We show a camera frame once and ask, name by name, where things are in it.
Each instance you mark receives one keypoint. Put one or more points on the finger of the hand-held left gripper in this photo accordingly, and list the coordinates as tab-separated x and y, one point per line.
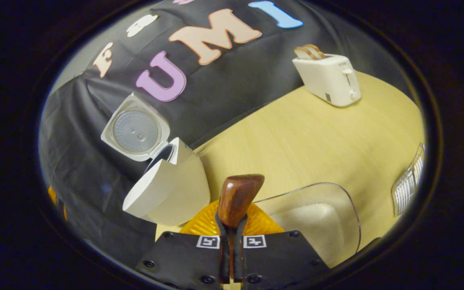
56	201

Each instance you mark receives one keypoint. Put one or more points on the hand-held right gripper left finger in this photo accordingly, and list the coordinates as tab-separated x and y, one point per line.
183	257

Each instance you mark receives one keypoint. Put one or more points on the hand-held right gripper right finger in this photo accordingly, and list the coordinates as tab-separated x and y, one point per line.
280	257

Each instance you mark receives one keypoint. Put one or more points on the white rice cooker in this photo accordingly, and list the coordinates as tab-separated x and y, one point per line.
171	189

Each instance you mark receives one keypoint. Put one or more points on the brown wooden spoon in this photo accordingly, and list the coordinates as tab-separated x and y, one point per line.
238	197

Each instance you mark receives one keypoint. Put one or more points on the clear ribbed chopstick holder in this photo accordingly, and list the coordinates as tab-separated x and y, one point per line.
407	185

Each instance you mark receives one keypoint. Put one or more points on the clear plastic rice box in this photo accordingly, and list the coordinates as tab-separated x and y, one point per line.
349	209

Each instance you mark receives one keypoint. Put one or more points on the white toaster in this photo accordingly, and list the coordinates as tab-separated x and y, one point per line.
328	80

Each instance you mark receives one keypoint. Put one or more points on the toasted bread slice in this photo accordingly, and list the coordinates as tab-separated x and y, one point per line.
302	53
317	49

